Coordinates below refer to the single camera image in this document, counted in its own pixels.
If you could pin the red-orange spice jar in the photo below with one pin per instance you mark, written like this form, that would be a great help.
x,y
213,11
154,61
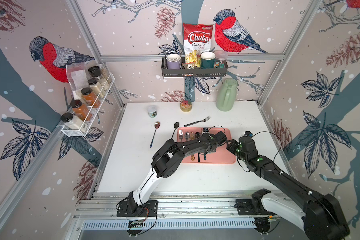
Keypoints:
x,y
90,97

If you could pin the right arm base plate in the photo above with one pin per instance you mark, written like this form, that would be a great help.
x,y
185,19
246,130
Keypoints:
x,y
245,207

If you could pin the silver spoon patterned handle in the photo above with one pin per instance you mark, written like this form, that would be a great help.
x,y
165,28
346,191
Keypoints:
x,y
187,136

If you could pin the copper spoon blue handle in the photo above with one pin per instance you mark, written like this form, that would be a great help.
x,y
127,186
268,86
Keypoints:
x,y
156,125

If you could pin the red Chuba chips bag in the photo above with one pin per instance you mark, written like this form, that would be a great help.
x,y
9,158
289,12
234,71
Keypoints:
x,y
197,38

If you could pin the beige spice jar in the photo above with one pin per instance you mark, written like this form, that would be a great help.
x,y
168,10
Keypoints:
x,y
96,87

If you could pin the black wall shelf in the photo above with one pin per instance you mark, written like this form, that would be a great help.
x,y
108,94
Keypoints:
x,y
196,72

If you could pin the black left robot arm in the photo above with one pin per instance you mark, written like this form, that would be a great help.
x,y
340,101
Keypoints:
x,y
167,160

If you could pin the clear acrylic spice rack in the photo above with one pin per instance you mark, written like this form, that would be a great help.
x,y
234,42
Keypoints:
x,y
77,133

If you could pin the purple mug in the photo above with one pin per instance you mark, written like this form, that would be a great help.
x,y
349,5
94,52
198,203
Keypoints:
x,y
174,61

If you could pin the pink plastic tray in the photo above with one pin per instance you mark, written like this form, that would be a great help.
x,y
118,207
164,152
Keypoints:
x,y
221,156

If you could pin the yellow snack packet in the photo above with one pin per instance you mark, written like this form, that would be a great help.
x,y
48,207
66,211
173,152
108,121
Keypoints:
x,y
193,58

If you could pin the dark grey fork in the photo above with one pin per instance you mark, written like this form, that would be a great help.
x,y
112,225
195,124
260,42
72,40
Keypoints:
x,y
196,122

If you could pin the clear plastic bag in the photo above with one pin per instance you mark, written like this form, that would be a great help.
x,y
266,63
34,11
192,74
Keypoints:
x,y
77,76

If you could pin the large black-lid spice jar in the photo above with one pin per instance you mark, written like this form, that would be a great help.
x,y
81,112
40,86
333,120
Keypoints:
x,y
96,73

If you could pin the black spoon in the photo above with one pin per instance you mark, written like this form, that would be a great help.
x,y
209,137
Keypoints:
x,y
197,135

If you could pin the silver fork ornate handle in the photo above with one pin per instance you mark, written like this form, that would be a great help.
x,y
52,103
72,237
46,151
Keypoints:
x,y
181,135

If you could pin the small white jar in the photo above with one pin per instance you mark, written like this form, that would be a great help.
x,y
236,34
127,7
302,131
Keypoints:
x,y
152,111

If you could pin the pink lidded jar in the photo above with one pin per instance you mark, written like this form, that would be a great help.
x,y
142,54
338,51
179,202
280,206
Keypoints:
x,y
220,58

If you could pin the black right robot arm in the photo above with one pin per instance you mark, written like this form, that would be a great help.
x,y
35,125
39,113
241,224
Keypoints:
x,y
319,216

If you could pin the orange spice jar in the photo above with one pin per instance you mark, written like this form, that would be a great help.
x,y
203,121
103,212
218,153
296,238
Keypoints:
x,y
81,110

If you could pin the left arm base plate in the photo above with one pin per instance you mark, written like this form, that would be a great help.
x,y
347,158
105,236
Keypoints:
x,y
149,209

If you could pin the dark green mug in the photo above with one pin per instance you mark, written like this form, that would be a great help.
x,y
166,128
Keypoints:
x,y
209,61

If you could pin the white spice jar front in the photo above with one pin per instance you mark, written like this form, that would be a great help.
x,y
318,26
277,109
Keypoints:
x,y
73,122

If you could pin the green plastic jug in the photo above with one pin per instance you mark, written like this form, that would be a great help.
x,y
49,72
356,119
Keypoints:
x,y
227,95

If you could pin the gold fork ornate handle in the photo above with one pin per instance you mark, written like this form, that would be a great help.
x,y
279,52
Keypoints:
x,y
192,137

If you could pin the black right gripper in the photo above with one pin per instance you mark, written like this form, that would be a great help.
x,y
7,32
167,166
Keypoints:
x,y
232,145

